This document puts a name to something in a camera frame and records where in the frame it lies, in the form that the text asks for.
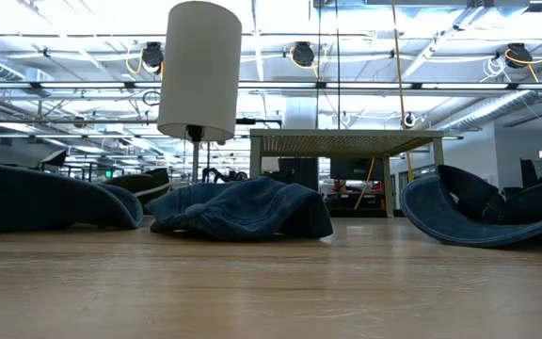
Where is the grey denim cap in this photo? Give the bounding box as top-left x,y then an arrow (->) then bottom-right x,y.
104,168 -> 172,213

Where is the blue denim cap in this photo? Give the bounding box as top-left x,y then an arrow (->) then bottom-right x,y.
399,164 -> 542,249
144,176 -> 334,242
0,159 -> 144,235

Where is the green perforated metal shelf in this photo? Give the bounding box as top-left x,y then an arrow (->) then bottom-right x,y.
249,129 -> 445,218

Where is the black background monitor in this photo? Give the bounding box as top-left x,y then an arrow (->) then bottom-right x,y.
329,157 -> 386,183

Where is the white cylindrical bin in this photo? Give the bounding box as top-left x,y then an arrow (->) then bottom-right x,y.
156,0 -> 243,185

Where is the black hanging cable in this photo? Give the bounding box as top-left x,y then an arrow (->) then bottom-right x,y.
335,0 -> 343,131

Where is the black ceiling cable reel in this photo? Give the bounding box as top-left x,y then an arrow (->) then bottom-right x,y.
505,41 -> 534,70
140,40 -> 165,72
291,40 -> 316,68

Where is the yellow hanging power cable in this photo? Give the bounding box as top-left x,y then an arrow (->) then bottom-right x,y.
390,0 -> 416,184

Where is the silver flexible air duct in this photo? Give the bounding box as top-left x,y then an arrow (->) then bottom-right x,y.
433,89 -> 540,133

